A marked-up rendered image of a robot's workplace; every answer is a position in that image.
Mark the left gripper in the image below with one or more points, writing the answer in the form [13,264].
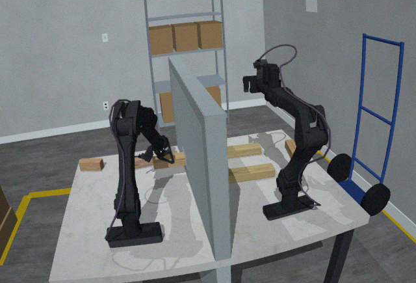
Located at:
[158,144]

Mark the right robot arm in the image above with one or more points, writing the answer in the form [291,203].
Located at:
[305,138]

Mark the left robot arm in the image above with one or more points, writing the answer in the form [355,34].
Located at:
[126,131]

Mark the grey panel wall with slot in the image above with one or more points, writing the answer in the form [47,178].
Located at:
[202,132]

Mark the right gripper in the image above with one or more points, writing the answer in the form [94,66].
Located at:
[256,81]

